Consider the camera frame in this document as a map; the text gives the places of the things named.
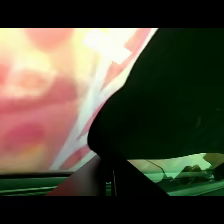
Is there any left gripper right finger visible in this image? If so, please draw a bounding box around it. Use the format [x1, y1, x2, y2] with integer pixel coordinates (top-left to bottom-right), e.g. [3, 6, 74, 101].
[114, 157, 171, 197]

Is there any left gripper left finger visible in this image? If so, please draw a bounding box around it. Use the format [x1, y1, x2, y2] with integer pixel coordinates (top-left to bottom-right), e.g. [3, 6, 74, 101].
[45, 154, 115, 197]

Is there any black garment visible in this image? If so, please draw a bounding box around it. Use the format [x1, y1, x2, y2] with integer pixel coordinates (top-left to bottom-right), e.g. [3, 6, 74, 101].
[87, 28, 224, 162]

